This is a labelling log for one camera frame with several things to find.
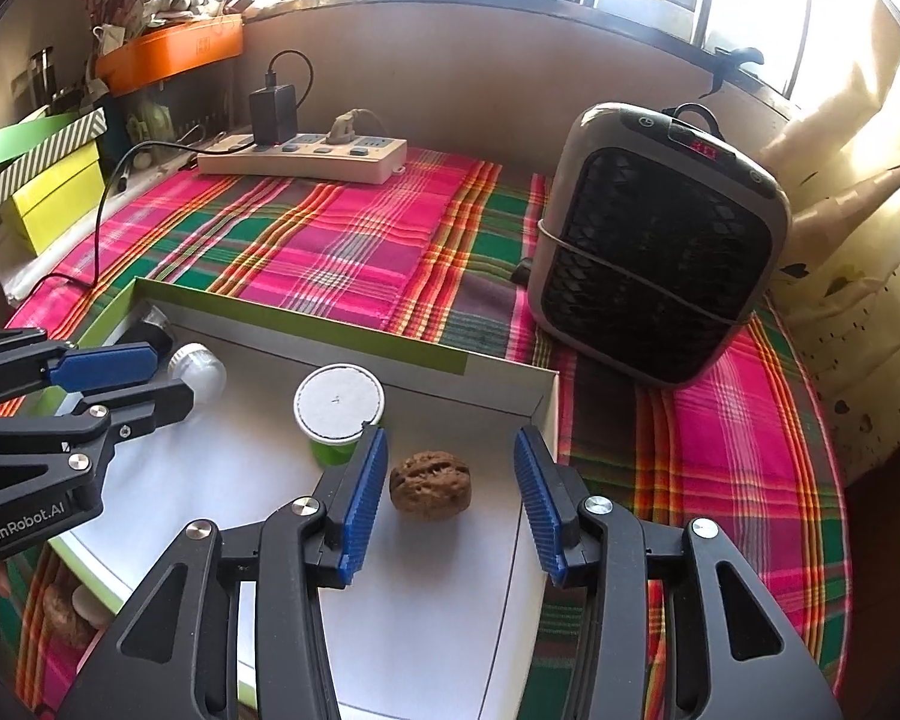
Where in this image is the small white jar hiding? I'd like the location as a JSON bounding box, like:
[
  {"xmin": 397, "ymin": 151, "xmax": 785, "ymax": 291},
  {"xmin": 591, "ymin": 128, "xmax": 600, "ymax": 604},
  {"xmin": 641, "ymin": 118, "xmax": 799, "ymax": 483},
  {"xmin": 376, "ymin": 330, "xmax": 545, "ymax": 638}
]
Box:
[{"xmin": 167, "ymin": 341, "xmax": 227, "ymax": 405}]

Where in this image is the white mushroom knob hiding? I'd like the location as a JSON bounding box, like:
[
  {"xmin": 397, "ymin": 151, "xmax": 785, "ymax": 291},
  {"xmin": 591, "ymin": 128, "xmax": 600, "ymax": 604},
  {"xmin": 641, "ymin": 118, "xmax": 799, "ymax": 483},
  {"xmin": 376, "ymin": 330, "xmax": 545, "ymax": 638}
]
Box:
[{"xmin": 71, "ymin": 585, "xmax": 113, "ymax": 631}]

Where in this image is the green white spool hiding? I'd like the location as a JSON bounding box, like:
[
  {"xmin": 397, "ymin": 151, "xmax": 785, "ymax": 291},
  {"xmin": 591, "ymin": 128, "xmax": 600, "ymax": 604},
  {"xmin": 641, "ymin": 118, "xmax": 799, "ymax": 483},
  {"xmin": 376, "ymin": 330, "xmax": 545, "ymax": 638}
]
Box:
[{"xmin": 292, "ymin": 362, "xmax": 385, "ymax": 466}]

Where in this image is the small brown walnut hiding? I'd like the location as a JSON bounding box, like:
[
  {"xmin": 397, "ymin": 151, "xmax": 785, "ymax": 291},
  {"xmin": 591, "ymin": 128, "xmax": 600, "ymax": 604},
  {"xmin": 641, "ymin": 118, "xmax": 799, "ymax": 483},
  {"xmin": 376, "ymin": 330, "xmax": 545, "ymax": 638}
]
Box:
[{"xmin": 388, "ymin": 450, "xmax": 473, "ymax": 522}]

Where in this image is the black rectangular device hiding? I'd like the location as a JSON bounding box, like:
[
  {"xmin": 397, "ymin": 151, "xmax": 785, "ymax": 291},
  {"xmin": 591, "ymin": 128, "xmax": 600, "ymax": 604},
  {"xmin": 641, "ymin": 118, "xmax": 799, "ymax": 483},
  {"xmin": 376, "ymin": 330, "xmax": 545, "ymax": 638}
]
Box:
[{"xmin": 116, "ymin": 319, "xmax": 173, "ymax": 362}]

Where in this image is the large brown walnut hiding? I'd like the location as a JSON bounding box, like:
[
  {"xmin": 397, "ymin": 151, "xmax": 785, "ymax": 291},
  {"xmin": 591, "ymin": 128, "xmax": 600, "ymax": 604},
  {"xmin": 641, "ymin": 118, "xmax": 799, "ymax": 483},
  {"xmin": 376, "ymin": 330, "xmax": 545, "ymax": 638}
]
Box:
[{"xmin": 41, "ymin": 582, "xmax": 95, "ymax": 650}]

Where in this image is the white foam board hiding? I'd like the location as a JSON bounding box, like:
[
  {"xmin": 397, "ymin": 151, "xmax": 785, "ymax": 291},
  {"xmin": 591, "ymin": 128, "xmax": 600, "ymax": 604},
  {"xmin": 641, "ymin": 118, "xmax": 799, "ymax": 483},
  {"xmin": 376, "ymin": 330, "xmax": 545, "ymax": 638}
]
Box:
[{"xmin": 0, "ymin": 153, "xmax": 188, "ymax": 307}]

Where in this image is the yellow box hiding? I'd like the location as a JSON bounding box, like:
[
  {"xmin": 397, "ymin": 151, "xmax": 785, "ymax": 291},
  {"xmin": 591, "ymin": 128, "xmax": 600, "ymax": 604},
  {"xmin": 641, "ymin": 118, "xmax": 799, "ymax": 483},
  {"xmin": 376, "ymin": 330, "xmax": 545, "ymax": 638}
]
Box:
[{"xmin": 0, "ymin": 142, "xmax": 105, "ymax": 255}]

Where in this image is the striped green box lid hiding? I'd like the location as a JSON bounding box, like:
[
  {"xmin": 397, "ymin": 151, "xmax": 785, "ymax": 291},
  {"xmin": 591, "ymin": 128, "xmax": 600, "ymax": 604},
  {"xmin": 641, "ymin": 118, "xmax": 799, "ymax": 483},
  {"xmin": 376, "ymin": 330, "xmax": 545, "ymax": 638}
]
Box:
[{"xmin": 0, "ymin": 107, "xmax": 109, "ymax": 208}]

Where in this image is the green white cardboard tray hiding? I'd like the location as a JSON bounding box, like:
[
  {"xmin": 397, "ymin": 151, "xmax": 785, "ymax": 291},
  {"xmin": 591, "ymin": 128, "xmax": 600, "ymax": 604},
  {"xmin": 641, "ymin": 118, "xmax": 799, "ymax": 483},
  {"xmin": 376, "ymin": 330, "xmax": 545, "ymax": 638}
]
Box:
[{"xmin": 53, "ymin": 280, "xmax": 559, "ymax": 718}]

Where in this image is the beige power strip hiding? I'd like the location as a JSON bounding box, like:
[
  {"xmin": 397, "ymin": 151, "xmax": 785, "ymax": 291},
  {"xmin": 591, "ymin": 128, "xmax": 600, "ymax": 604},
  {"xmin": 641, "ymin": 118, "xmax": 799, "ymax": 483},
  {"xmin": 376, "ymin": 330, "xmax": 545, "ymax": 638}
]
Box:
[{"xmin": 196, "ymin": 133, "xmax": 408, "ymax": 185}]

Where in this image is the black charger adapter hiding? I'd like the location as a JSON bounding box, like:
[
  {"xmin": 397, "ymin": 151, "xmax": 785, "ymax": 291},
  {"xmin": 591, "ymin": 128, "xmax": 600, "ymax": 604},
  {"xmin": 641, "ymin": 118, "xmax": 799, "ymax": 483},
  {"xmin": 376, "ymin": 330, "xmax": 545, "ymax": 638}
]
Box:
[{"xmin": 248, "ymin": 85, "xmax": 299, "ymax": 146}]

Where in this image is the orange tray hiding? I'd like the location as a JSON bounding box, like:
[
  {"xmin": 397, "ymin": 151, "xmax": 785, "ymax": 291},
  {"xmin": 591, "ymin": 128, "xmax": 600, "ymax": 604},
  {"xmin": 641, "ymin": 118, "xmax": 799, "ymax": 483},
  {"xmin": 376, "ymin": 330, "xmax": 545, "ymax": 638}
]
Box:
[{"xmin": 95, "ymin": 15, "xmax": 244, "ymax": 98}]

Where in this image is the plaid pink green tablecloth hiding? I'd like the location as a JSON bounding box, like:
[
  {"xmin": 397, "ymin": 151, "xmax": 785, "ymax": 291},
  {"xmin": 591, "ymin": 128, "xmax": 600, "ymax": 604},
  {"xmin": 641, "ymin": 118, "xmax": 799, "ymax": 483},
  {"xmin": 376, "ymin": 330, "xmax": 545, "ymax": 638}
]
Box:
[{"xmin": 14, "ymin": 149, "xmax": 850, "ymax": 684}]

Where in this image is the grey black space heater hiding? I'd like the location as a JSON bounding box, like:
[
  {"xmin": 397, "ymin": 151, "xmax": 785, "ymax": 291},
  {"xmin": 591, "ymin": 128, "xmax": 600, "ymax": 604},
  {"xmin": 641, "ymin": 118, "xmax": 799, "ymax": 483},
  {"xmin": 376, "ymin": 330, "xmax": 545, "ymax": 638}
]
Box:
[{"xmin": 512, "ymin": 103, "xmax": 792, "ymax": 387}]

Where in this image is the cream heart curtain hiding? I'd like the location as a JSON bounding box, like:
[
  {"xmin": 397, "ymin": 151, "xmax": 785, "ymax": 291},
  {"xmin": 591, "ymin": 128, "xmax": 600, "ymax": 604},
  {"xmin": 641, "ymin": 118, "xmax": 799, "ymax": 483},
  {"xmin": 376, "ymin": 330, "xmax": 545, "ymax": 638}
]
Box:
[{"xmin": 758, "ymin": 0, "xmax": 900, "ymax": 483}]

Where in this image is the black charger cable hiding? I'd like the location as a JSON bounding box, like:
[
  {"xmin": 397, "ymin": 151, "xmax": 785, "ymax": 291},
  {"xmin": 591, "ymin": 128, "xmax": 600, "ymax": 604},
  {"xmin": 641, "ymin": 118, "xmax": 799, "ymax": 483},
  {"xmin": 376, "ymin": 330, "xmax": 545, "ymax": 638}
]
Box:
[{"xmin": 25, "ymin": 49, "xmax": 315, "ymax": 298}]

